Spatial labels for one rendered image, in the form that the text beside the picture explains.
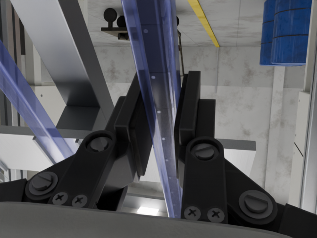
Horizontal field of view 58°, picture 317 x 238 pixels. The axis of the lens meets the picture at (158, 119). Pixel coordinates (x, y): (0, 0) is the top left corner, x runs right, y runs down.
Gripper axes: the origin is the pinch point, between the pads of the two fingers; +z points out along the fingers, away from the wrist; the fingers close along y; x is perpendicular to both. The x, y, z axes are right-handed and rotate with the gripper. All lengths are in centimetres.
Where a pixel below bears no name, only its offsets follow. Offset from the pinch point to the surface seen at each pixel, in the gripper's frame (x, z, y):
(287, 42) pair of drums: -136, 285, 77
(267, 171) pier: -776, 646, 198
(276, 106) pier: -590, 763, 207
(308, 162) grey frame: -33.8, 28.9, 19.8
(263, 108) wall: -609, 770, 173
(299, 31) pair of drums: -125, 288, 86
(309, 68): -40, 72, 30
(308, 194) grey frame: -39, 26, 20
